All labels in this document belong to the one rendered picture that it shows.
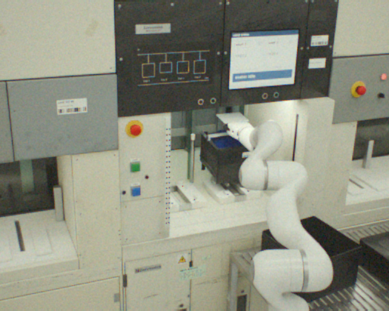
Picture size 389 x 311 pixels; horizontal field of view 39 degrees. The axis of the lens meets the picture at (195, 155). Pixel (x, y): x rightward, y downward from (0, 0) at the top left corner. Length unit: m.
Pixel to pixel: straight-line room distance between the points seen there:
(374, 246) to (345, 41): 0.83
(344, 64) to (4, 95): 1.31
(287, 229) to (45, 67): 0.93
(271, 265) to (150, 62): 0.83
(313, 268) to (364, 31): 1.13
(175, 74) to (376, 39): 0.89
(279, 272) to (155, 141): 0.75
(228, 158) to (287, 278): 1.02
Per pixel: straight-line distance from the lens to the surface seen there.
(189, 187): 2.60
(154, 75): 1.97
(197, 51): 2.01
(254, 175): 1.83
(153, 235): 2.23
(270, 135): 1.90
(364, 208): 2.71
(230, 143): 2.58
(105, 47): 1.91
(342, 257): 2.14
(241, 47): 2.08
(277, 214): 1.72
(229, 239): 2.37
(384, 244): 2.39
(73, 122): 1.94
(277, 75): 2.18
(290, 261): 1.59
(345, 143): 2.48
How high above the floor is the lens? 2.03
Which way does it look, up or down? 22 degrees down
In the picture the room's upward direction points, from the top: 1 degrees clockwise
